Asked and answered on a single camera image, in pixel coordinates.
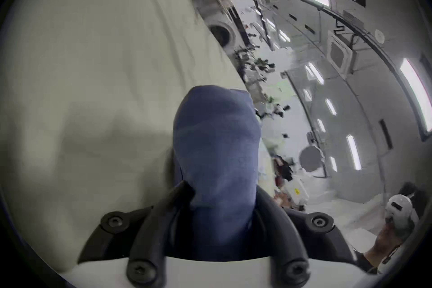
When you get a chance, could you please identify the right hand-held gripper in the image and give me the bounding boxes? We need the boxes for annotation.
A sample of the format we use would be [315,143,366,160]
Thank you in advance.
[385,194,418,241]

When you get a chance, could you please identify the dark blue garment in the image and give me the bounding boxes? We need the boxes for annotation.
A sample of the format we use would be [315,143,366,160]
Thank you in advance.
[172,85,262,262]

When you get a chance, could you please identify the white washing machine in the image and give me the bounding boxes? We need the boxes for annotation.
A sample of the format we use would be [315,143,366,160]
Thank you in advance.
[202,6,244,58]

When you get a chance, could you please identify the person's right hand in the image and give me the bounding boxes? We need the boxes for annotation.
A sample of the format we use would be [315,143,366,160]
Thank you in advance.
[366,222,405,268]

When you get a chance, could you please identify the person's right forearm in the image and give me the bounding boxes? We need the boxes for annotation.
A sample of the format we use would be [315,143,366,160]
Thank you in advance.
[354,251,381,274]

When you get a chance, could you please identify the bed with pale green sheet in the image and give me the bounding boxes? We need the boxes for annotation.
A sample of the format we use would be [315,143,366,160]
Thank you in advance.
[0,0,275,274]

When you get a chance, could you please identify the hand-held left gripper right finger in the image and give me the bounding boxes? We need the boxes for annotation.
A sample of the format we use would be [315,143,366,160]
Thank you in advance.
[251,186,357,287]

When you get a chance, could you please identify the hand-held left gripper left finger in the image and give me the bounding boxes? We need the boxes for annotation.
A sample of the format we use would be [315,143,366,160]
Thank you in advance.
[77,180,196,287]

